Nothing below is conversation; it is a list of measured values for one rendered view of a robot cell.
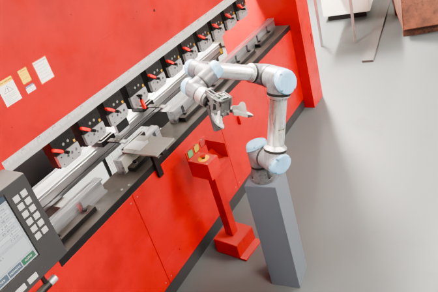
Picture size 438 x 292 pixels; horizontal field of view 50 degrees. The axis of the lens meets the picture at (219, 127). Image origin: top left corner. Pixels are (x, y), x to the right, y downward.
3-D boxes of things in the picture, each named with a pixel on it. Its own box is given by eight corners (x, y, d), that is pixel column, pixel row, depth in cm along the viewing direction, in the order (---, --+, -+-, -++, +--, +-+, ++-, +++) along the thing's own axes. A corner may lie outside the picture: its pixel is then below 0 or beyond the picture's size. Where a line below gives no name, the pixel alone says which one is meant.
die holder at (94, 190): (42, 255, 233) (34, 240, 228) (34, 252, 236) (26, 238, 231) (107, 191, 267) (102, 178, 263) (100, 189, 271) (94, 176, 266)
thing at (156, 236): (116, 377, 264) (55, 274, 225) (90, 365, 275) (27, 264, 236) (305, 107, 473) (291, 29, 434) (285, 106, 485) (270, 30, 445)
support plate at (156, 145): (156, 157, 263) (156, 155, 263) (122, 153, 277) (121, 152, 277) (174, 139, 276) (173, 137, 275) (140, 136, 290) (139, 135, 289)
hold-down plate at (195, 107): (186, 121, 317) (184, 117, 316) (179, 121, 320) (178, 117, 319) (208, 100, 338) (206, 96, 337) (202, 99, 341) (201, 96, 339)
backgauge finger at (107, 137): (121, 149, 283) (118, 143, 280) (90, 146, 297) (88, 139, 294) (133, 138, 291) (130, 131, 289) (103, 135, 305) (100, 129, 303)
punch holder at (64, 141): (63, 170, 238) (49, 143, 231) (52, 168, 243) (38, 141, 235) (83, 153, 249) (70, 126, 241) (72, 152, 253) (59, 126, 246)
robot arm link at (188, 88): (189, 72, 204) (175, 85, 202) (205, 81, 197) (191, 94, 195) (197, 83, 210) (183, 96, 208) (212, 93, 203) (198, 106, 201)
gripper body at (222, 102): (219, 102, 184) (200, 90, 191) (218, 121, 188) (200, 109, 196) (234, 96, 188) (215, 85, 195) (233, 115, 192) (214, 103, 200)
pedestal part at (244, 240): (246, 261, 315) (242, 248, 309) (217, 251, 330) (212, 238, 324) (261, 240, 327) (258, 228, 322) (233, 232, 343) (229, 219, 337)
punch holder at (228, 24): (229, 30, 364) (223, 10, 356) (219, 31, 368) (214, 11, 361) (237, 23, 374) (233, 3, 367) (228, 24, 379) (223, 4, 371)
